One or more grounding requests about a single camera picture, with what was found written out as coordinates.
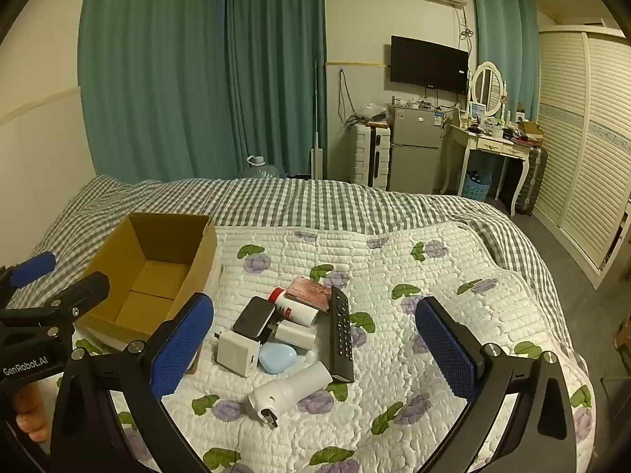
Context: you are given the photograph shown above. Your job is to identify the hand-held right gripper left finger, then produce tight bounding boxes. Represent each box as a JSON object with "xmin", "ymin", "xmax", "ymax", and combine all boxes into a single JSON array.
[{"xmin": 49, "ymin": 292, "xmax": 215, "ymax": 473}]

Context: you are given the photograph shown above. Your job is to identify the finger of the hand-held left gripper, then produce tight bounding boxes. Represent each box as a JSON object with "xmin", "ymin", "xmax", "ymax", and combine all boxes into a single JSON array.
[
  {"xmin": 27, "ymin": 271, "xmax": 110, "ymax": 328},
  {"xmin": 0, "ymin": 251, "xmax": 56, "ymax": 291}
]

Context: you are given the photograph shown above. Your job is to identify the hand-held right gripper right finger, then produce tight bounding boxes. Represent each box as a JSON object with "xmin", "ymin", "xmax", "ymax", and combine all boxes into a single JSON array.
[{"xmin": 415, "ymin": 296, "xmax": 577, "ymax": 473}]

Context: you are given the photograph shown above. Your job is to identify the white square power adapter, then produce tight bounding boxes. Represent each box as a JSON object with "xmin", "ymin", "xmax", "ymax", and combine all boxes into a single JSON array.
[{"xmin": 213, "ymin": 331, "xmax": 261, "ymax": 378}]

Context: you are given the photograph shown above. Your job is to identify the brown cardboard box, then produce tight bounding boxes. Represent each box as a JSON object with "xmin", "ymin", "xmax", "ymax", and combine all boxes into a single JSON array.
[{"xmin": 79, "ymin": 213, "xmax": 216, "ymax": 350}]

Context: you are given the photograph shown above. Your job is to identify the black power bank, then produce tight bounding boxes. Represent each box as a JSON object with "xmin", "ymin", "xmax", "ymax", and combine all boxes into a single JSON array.
[{"xmin": 233, "ymin": 296, "xmax": 276, "ymax": 341}]

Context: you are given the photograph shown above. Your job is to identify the light blue oval case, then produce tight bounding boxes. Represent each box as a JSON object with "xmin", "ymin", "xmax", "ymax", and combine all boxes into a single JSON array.
[{"xmin": 258, "ymin": 342, "xmax": 298, "ymax": 374}]

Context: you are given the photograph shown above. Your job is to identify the black remote control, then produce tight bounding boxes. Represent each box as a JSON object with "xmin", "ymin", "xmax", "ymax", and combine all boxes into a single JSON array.
[{"xmin": 327, "ymin": 286, "xmax": 356, "ymax": 383}]

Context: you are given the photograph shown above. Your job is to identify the white charger plug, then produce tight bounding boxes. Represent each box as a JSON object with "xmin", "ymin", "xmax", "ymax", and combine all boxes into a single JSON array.
[{"xmin": 273, "ymin": 320, "xmax": 317, "ymax": 354}]

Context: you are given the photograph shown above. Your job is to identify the white cylindrical device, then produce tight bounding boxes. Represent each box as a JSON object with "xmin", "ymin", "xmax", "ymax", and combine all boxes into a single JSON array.
[{"xmin": 248, "ymin": 361, "xmax": 333, "ymax": 428}]

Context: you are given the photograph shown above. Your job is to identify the white bottle with red cap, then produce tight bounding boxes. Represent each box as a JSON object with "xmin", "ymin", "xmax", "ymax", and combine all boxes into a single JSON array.
[{"xmin": 267, "ymin": 288, "xmax": 320, "ymax": 327}]

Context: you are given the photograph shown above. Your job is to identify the dark red packet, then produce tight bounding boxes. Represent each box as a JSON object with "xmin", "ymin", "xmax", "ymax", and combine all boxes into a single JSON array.
[{"xmin": 285, "ymin": 277, "xmax": 332, "ymax": 312}]

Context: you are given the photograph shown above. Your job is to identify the person's left hand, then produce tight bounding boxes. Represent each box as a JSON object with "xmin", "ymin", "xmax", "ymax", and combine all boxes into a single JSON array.
[{"xmin": 12, "ymin": 383, "xmax": 51, "ymax": 443}]

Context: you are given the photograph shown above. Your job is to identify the white floral quilt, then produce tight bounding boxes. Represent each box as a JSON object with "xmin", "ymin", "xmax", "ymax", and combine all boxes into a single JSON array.
[{"xmin": 74, "ymin": 221, "xmax": 597, "ymax": 473}]

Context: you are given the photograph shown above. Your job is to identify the blue plastic basket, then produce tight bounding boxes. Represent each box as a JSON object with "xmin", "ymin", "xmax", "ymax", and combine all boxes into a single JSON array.
[{"xmin": 461, "ymin": 171, "xmax": 493, "ymax": 201}]

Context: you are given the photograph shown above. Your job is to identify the dark suitcase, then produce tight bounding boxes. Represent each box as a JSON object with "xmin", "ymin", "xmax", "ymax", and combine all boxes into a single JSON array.
[{"xmin": 515, "ymin": 144, "xmax": 549, "ymax": 216}]

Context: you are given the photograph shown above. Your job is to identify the clear water jug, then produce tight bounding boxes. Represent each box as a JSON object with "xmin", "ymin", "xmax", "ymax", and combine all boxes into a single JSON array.
[{"xmin": 239, "ymin": 156, "xmax": 287, "ymax": 179}]

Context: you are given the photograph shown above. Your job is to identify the checkered bed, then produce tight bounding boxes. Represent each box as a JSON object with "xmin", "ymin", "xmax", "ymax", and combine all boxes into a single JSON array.
[{"xmin": 10, "ymin": 174, "xmax": 592, "ymax": 473}]

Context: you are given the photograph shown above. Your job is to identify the white dressing table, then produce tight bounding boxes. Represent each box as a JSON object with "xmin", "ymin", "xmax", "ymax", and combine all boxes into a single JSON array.
[{"xmin": 440, "ymin": 107, "xmax": 542, "ymax": 216}]

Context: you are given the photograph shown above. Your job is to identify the teal curtain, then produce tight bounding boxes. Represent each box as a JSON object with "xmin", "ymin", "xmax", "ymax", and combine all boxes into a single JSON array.
[
  {"xmin": 226, "ymin": 0, "xmax": 329, "ymax": 179},
  {"xmin": 470, "ymin": 0, "xmax": 541, "ymax": 116},
  {"xmin": 78, "ymin": 0, "xmax": 233, "ymax": 193}
]

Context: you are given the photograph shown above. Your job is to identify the white mop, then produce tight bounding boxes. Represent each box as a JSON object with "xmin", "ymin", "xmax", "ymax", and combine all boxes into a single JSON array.
[{"xmin": 310, "ymin": 59, "xmax": 326, "ymax": 181}]

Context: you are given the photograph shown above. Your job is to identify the cream slatted wardrobe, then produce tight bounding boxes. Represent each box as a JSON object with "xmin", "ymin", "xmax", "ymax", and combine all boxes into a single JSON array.
[{"xmin": 532, "ymin": 24, "xmax": 631, "ymax": 291}]

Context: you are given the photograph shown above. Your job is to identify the clear plastic bag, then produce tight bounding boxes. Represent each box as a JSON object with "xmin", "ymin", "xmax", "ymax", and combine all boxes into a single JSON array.
[{"xmin": 361, "ymin": 102, "xmax": 391, "ymax": 122}]

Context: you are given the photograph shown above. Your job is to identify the white oval mirror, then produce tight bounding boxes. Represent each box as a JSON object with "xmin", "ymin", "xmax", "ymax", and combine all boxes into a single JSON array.
[{"xmin": 470, "ymin": 61, "xmax": 508, "ymax": 109}]

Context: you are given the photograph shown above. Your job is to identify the black wall cables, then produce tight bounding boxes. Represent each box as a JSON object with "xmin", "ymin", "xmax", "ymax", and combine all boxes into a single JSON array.
[{"xmin": 336, "ymin": 69, "xmax": 368, "ymax": 127}]

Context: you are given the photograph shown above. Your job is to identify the black wall television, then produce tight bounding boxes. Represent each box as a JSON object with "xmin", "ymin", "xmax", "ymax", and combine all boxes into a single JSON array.
[{"xmin": 390, "ymin": 35, "xmax": 470, "ymax": 95}]

